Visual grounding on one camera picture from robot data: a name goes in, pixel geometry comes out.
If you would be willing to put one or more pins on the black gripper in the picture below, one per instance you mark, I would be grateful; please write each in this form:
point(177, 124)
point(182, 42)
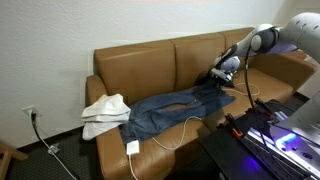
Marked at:
point(228, 66)

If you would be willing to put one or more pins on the blue denim trousers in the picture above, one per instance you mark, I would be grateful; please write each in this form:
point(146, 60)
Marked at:
point(150, 116)

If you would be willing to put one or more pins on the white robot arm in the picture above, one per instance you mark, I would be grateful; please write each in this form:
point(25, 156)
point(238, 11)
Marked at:
point(300, 30)

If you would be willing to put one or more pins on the brown leather couch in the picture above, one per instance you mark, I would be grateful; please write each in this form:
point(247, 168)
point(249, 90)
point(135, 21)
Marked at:
point(140, 66)

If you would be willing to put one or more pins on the black crumpled garment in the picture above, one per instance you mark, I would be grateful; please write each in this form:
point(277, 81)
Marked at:
point(230, 85)

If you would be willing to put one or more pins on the black orange clamp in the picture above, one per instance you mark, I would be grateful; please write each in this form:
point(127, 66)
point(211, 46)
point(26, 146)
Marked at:
point(233, 126)

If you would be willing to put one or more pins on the black red clamp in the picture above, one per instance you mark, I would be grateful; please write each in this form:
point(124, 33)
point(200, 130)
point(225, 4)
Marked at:
point(265, 106)

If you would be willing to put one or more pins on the black robot table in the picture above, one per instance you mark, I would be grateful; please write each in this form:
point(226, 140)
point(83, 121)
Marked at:
point(230, 160)

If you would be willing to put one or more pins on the white power adapter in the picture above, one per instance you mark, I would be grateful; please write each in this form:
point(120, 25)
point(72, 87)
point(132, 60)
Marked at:
point(132, 147)

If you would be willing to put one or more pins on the white folded cloth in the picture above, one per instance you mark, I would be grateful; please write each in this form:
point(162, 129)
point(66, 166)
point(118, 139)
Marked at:
point(106, 110)

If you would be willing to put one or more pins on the small white floor tag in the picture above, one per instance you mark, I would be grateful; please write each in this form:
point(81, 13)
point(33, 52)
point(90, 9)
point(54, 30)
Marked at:
point(53, 149)

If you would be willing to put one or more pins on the wooden furniture leg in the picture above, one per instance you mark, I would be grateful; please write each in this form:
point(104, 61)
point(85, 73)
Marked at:
point(8, 156)

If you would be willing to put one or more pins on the metal base rail plate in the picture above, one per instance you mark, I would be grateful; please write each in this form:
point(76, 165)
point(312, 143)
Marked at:
point(263, 140)

